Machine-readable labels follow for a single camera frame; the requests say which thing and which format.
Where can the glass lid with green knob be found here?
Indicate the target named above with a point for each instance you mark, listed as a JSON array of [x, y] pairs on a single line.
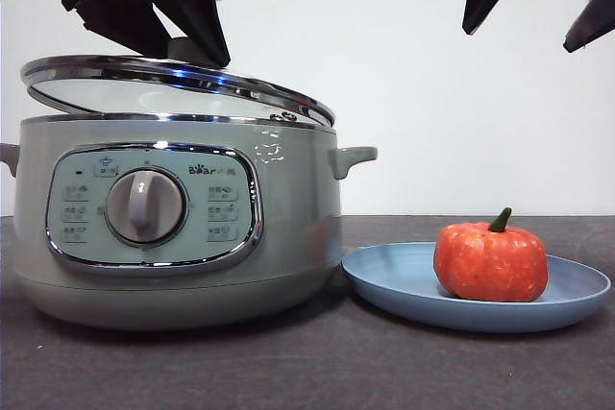
[[144, 93]]

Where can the blue round plate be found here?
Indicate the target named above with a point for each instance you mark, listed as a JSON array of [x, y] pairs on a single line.
[[399, 280]]

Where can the orange toy pumpkin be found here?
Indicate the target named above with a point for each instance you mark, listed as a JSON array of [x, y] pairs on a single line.
[[490, 261]]

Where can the pale green electric steamer pot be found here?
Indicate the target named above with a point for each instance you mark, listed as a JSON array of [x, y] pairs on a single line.
[[288, 218]]

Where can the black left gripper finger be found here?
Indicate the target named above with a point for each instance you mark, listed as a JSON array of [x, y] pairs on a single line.
[[130, 26], [202, 7]]

